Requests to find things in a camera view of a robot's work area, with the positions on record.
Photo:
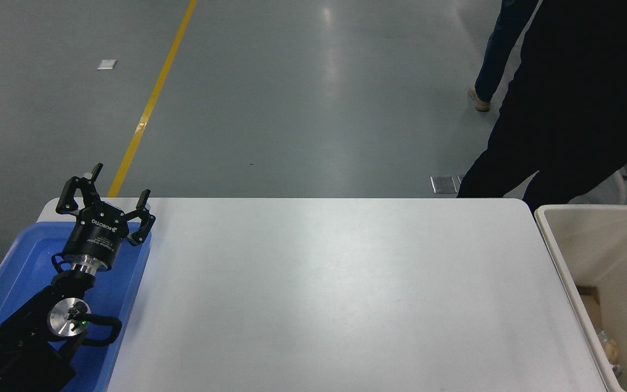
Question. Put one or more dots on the standing person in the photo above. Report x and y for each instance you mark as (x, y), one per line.
(580, 98)

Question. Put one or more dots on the large pale plastic bin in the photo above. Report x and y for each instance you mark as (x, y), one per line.
(591, 250)

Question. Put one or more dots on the walking person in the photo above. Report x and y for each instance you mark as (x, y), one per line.
(501, 49)

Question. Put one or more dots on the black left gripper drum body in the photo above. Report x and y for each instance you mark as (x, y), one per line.
(98, 234)

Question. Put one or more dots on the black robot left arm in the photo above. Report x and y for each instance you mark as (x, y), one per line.
(25, 332)

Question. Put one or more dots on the silver floor plate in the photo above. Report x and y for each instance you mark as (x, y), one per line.
(444, 184)

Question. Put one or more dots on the blue plastic tray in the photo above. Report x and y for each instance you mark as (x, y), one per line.
(19, 261)

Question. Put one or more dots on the brown cardboard piece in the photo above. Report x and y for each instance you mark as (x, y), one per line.
(590, 307)

